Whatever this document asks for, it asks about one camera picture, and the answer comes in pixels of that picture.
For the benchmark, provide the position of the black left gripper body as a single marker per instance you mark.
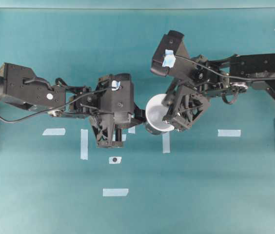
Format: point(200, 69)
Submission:
point(102, 123)

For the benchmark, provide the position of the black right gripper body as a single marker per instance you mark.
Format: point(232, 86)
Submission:
point(207, 81)

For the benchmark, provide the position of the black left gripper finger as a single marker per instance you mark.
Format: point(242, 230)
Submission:
point(138, 117)

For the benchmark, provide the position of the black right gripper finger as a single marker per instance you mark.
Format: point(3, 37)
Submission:
point(170, 102)

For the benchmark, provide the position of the white cup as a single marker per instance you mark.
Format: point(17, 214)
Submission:
point(155, 112)

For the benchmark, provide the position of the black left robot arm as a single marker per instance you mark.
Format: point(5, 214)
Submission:
point(20, 87)

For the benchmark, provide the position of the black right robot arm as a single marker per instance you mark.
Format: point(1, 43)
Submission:
point(257, 71)

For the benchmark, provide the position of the blue vertical tape beside holder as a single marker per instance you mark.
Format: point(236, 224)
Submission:
point(132, 130)

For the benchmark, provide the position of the blue vertical tape under cup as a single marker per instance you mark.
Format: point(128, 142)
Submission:
point(166, 146)

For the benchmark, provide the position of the blue vertical tape strip left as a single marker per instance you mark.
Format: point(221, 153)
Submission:
point(84, 144)

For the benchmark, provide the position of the tape square with black dot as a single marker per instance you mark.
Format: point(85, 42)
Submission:
point(115, 160)

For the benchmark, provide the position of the blue tape strip right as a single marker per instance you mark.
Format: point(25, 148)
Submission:
point(229, 133)

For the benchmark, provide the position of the blue tape strip far left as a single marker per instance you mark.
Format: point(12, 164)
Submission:
point(54, 132)

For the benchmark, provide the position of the blue tape strip bottom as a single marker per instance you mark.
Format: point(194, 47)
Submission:
point(115, 192)

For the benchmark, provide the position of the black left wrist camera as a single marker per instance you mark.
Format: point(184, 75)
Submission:
point(118, 99)

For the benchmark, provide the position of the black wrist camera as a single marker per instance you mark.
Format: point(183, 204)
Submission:
point(118, 99)
point(171, 57)

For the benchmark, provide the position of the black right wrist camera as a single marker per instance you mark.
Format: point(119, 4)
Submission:
point(171, 57)

